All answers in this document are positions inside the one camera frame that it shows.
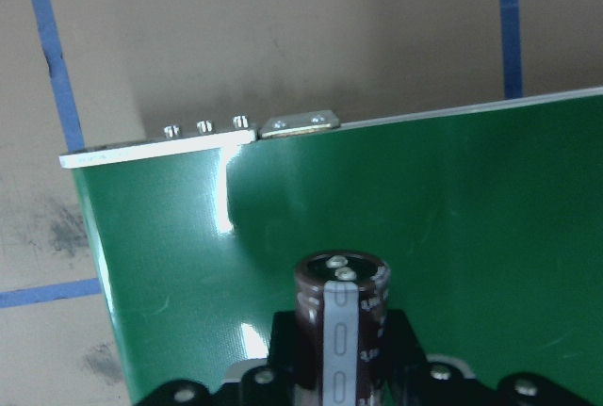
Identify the dark brown capacitor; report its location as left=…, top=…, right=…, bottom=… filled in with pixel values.
left=294, top=251, right=391, bottom=405

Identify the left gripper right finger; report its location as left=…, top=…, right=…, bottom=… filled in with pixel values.
left=384, top=309, right=591, bottom=405

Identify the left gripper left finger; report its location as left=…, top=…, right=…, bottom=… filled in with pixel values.
left=139, top=311, right=296, bottom=405

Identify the green conveyor belt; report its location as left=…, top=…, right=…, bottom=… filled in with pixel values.
left=60, top=89, right=602, bottom=404

